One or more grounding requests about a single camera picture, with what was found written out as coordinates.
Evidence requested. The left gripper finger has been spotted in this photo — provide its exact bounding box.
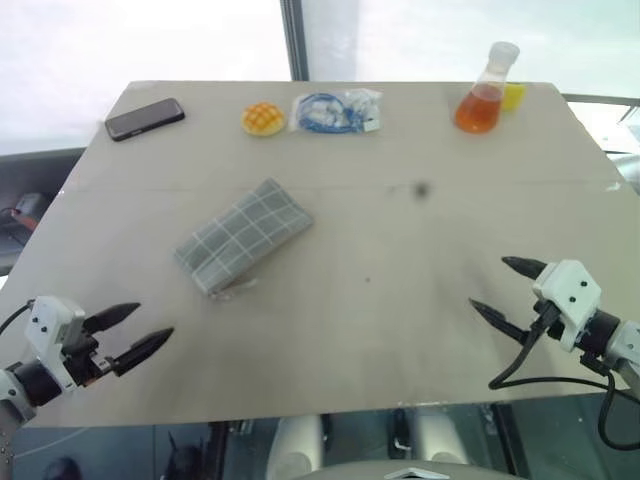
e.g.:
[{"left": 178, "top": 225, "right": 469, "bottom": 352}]
[
  {"left": 110, "top": 327, "right": 176, "bottom": 378},
  {"left": 81, "top": 301, "right": 142, "bottom": 333}
]

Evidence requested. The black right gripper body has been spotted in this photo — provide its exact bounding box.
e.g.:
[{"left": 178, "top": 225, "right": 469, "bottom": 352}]
[{"left": 522, "top": 298, "right": 568, "bottom": 347}]

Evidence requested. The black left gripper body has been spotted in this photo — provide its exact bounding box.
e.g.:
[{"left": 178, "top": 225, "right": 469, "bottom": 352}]
[{"left": 61, "top": 318, "right": 120, "bottom": 390}]

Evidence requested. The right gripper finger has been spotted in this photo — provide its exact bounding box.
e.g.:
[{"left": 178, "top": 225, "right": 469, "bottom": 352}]
[
  {"left": 500, "top": 255, "right": 547, "bottom": 283},
  {"left": 468, "top": 297, "right": 532, "bottom": 347}
]

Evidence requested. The white robot right leg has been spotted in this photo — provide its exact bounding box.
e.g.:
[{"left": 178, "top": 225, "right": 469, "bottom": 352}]
[{"left": 412, "top": 408, "right": 472, "bottom": 467}]

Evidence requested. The white robot leg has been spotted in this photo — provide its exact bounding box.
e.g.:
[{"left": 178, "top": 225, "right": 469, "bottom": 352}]
[
  {"left": 263, "top": 413, "right": 325, "bottom": 480},
  {"left": 412, "top": 408, "right": 472, "bottom": 467}
]

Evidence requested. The grey checked folded cloth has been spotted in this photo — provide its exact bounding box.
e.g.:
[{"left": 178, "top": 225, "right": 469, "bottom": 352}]
[{"left": 173, "top": 176, "right": 316, "bottom": 297}]

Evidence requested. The glass flask with orange liquid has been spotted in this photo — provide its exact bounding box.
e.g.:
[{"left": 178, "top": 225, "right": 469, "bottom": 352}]
[{"left": 453, "top": 41, "right": 522, "bottom": 135}]

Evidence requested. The small yellow object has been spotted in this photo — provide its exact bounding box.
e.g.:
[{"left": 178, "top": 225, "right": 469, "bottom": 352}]
[{"left": 500, "top": 81, "right": 527, "bottom": 113}]

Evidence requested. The grey robot torso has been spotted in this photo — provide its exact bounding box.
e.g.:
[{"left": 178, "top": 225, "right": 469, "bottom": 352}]
[{"left": 298, "top": 460, "right": 517, "bottom": 480}]

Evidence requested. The white robot left leg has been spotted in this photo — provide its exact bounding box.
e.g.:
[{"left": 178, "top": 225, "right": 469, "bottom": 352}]
[{"left": 263, "top": 413, "right": 325, "bottom": 480}]

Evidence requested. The grey metal railing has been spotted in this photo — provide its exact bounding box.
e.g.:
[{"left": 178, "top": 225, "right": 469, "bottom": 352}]
[{"left": 561, "top": 91, "right": 640, "bottom": 108}]

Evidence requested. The black smartphone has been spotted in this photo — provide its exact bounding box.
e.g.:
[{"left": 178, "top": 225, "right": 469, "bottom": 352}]
[{"left": 104, "top": 97, "right": 187, "bottom": 143}]

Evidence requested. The yellow pineapple bun toy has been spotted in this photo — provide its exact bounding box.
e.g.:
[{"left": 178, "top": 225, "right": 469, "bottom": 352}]
[{"left": 240, "top": 101, "right": 288, "bottom": 137}]

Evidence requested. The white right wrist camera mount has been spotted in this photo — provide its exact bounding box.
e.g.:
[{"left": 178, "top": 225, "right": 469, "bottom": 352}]
[{"left": 531, "top": 258, "right": 602, "bottom": 352}]

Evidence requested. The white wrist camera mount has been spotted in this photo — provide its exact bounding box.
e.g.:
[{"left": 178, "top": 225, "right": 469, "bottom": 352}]
[
  {"left": 25, "top": 295, "right": 87, "bottom": 392},
  {"left": 531, "top": 258, "right": 602, "bottom": 352}
]

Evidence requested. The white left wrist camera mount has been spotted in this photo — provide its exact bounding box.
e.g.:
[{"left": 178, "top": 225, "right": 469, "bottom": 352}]
[{"left": 25, "top": 295, "right": 87, "bottom": 392}]

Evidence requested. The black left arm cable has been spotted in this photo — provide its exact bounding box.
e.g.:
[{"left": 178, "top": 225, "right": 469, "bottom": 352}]
[{"left": 0, "top": 298, "right": 36, "bottom": 337}]

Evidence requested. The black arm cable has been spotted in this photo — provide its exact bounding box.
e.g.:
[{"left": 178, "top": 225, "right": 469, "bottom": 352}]
[
  {"left": 0, "top": 298, "right": 36, "bottom": 337},
  {"left": 487, "top": 301, "right": 640, "bottom": 451}
]

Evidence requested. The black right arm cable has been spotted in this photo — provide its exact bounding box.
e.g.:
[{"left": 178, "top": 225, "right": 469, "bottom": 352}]
[{"left": 487, "top": 301, "right": 640, "bottom": 451}]

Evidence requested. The plastic bag with blue cable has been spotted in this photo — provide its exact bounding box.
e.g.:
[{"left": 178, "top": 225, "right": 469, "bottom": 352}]
[{"left": 290, "top": 87, "right": 384, "bottom": 136}]

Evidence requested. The grey window frame post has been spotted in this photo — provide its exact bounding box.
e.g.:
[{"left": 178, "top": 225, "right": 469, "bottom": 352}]
[{"left": 278, "top": 0, "right": 310, "bottom": 82}]

